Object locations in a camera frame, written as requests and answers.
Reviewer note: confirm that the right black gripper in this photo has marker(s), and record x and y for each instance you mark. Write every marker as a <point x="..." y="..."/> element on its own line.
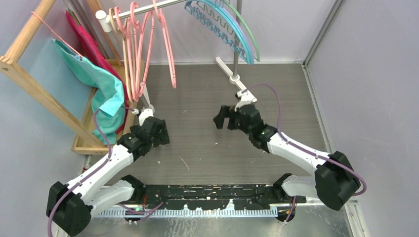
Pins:
<point x="224" y="113"/>

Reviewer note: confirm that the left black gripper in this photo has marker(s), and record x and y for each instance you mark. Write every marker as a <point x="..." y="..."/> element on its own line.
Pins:
<point x="162" y="138"/>

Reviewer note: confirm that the purple wire hanger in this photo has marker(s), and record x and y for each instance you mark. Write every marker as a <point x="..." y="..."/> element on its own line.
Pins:
<point x="219" y="30"/>

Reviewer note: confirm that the pink plastic hanger large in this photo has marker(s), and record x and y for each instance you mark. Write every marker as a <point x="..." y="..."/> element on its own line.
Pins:
<point x="162" y="20"/>

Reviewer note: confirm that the beige plastic hanger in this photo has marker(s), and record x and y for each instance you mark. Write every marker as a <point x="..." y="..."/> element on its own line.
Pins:
<point x="117" y="27"/>

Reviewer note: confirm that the green wire hanger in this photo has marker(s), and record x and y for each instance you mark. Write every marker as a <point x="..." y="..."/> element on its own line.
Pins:
<point x="242" y="40"/>

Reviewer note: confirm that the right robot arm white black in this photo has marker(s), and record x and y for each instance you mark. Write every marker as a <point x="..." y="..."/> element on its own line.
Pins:
<point x="331" y="178"/>

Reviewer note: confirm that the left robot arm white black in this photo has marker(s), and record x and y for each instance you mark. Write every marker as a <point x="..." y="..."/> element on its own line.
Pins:
<point x="71" y="206"/>

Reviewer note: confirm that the teal cloth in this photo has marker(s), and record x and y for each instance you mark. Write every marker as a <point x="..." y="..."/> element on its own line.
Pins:
<point x="108" y="99"/>

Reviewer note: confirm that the magenta cloth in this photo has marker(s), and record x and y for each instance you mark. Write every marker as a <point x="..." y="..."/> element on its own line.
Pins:
<point x="90" y="51"/>

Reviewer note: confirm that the white metal clothes rack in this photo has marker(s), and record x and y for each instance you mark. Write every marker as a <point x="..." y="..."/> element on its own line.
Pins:
<point x="203" y="14"/>

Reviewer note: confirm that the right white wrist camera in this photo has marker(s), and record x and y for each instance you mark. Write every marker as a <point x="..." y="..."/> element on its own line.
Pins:
<point x="244" y="97"/>

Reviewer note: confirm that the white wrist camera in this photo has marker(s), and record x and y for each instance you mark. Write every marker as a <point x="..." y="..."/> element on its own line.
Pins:
<point x="143" y="114"/>
<point x="244" y="97"/>

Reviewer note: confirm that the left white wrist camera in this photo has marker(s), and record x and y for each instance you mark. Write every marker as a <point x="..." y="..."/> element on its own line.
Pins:
<point x="143" y="114"/>

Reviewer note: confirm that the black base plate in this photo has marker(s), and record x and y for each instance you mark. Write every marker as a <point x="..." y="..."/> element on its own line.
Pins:
<point x="210" y="197"/>

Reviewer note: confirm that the wooden frame rack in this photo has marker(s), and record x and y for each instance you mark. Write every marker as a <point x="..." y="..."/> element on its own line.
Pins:
<point x="85" y="142"/>

